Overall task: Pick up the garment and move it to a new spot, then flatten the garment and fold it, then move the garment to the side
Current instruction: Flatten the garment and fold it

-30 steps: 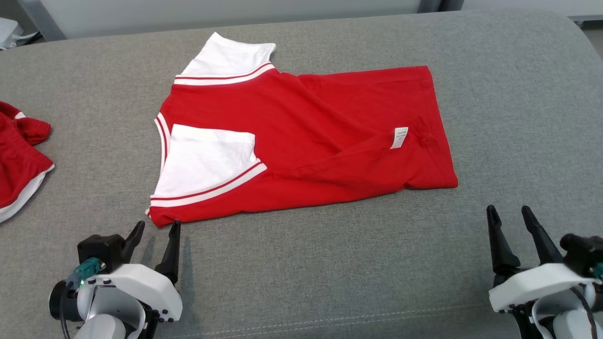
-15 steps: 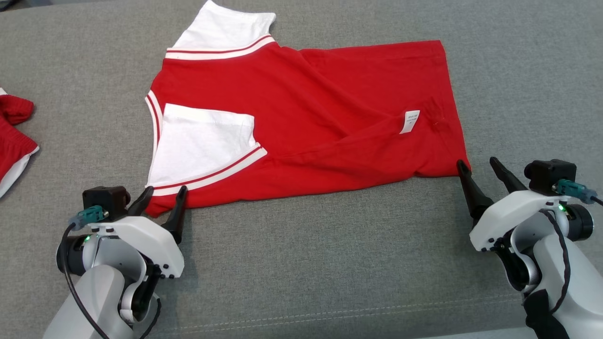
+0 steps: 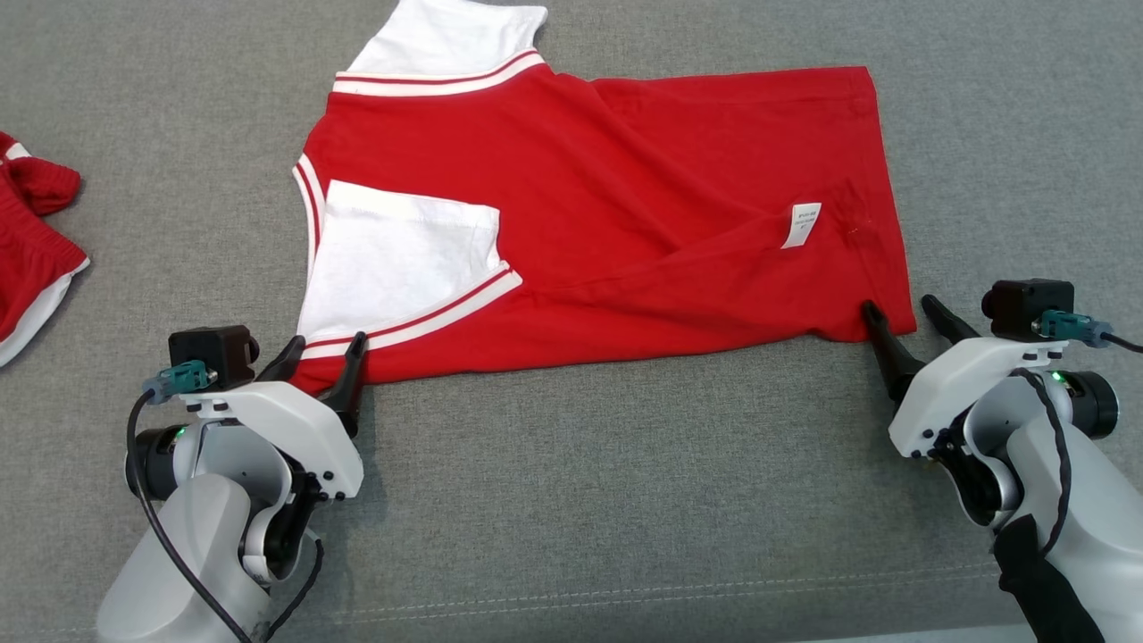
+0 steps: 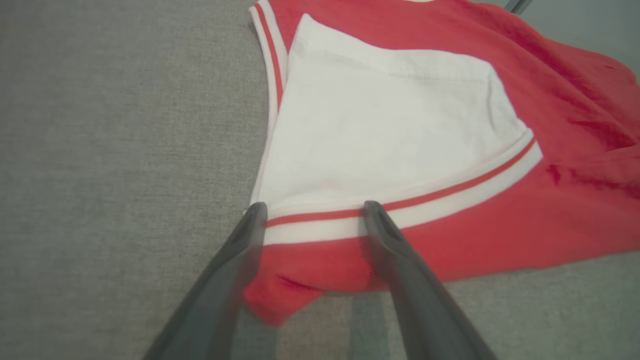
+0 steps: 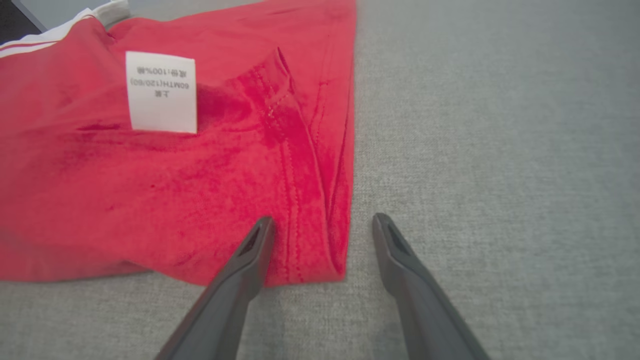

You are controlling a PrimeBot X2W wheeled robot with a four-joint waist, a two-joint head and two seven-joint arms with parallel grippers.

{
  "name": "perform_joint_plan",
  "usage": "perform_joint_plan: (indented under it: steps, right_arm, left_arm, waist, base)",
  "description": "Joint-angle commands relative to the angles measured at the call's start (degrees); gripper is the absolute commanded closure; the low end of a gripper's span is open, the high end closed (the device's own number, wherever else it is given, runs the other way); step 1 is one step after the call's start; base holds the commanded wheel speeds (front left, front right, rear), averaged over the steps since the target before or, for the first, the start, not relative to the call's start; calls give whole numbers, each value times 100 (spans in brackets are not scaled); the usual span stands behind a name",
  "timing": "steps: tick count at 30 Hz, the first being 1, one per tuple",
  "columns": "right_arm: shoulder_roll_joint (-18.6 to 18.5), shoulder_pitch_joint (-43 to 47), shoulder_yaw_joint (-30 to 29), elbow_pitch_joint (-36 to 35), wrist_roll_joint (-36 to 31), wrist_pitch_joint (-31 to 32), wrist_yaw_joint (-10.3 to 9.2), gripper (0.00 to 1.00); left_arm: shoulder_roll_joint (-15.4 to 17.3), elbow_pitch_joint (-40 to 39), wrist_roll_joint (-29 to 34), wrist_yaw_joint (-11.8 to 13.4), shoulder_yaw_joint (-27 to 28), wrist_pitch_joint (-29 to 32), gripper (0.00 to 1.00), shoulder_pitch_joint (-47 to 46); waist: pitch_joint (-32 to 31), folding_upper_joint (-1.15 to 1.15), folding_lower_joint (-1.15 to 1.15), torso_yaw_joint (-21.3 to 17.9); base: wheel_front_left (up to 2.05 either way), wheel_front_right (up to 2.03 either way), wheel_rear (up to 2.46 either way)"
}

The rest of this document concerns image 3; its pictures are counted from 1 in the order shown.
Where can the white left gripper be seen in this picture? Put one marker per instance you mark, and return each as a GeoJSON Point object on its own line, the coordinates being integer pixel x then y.
{"type": "Point", "coordinates": [286, 415]}

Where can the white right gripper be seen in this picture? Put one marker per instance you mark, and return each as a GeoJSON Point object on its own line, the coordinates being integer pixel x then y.
{"type": "Point", "coordinates": [946, 384]}

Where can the red white jersey shorts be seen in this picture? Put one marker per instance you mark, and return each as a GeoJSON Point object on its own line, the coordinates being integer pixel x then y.
{"type": "Point", "coordinates": [27, 259]}

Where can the red white jersey shirt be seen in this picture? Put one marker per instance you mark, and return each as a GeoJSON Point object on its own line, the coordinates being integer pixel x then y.
{"type": "Point", "coordinates": [625, 179]}

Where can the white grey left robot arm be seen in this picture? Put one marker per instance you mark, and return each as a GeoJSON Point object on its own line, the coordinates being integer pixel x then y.
{"type": "Point", "coordinates": [187, 536]}

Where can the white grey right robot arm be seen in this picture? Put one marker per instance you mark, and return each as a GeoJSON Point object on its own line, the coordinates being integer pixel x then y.
{"type": "Point", "coordinates": [1089, 509]}

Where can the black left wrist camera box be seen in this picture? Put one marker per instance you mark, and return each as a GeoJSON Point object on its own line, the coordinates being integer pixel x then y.
{"type": "Point", "coordinates": [210, 353]}

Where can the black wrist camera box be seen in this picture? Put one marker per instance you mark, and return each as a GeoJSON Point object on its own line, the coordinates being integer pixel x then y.
{"type": "Point", "coordinates": [210, 353]}
{"type": "Point", "coordinates": [1027, 308]}

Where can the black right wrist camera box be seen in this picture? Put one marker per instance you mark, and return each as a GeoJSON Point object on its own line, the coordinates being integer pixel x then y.
{"type": "Point", "coordinates": [1027, 308]}

